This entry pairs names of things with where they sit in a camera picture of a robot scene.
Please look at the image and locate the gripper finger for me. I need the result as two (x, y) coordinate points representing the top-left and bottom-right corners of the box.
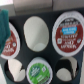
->
(0, 9), (10, 44)

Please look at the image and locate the black kcup holder drawer unit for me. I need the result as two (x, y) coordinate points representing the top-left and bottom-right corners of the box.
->
(0, 0), (84, 84)

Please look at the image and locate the white kcup green lid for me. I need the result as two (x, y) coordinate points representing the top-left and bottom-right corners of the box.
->
(26, 57), (53, 84)

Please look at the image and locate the red white kcup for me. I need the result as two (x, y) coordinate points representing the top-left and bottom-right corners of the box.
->
(1, 24), (20, 59)

